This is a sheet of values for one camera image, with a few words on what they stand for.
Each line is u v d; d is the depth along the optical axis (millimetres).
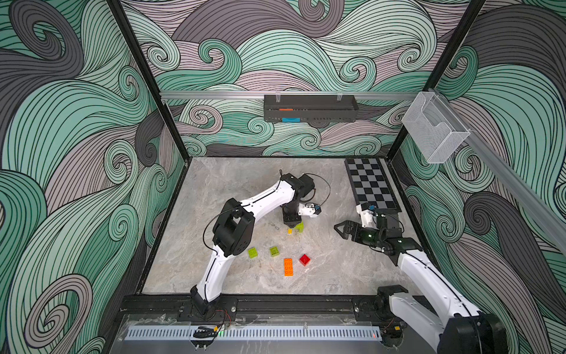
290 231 916
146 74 862
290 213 791
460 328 382
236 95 1956
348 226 728
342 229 756
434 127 780
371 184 1041
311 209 802
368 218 754
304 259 833
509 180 590
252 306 747
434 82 896
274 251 871
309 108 944
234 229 529
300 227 885
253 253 853
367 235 700
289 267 830
